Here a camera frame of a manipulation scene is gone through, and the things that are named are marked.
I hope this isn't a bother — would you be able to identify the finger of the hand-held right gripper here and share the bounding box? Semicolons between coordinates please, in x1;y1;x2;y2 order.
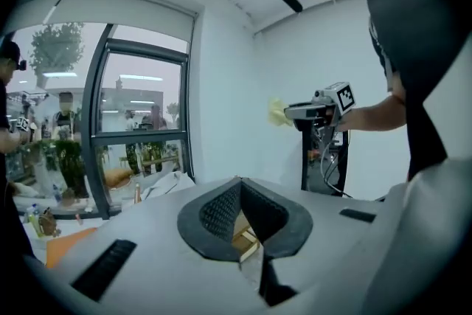
283;103;327;121

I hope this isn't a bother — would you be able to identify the brown bag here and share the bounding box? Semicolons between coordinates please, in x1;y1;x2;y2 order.
38;208;62;237

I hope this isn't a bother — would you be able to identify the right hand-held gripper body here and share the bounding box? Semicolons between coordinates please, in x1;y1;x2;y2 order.
311;80;357;129

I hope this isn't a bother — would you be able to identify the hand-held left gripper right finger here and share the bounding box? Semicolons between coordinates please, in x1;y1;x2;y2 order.
241;176;385;308

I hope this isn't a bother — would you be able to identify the person's right forearm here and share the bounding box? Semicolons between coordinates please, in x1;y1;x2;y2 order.
346;94;409;133

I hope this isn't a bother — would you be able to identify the person's right hand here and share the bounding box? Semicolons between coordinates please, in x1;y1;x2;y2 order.
326;107;353;133

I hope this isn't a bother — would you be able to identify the green tree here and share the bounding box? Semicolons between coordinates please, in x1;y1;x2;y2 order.
28;22;85;78

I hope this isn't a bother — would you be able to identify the pale yellow cloth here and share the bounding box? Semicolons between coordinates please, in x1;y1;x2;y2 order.
267;96;296;128

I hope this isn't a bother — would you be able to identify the white roller blind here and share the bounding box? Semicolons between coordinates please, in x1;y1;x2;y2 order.
3;0;199;45

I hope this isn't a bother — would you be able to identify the black glass-door cabinet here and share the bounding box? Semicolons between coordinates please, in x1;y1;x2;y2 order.
300;117;350;196

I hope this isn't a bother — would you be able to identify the light grey fabric sheet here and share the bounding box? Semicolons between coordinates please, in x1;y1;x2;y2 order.
142;170;195;201

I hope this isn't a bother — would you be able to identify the right hand-held gripper cable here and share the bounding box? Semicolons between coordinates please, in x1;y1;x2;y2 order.
319;128;355;198

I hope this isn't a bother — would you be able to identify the green potted plant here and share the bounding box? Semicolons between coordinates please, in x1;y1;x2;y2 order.
36;138;91;206

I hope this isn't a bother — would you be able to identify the orange cushion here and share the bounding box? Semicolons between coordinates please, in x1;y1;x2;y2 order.
104;167;134;191
44;227;99;269

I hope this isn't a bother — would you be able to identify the person's black clothing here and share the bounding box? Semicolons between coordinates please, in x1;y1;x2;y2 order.
350;0;472;181

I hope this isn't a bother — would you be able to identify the black window frame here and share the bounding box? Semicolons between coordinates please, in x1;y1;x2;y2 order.
80;24;196;221

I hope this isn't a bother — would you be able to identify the yellow-green bottle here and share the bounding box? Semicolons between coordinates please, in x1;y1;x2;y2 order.
27;212;41;238

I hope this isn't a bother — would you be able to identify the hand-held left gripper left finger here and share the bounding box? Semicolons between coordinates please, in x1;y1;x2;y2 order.
47;176;266;315

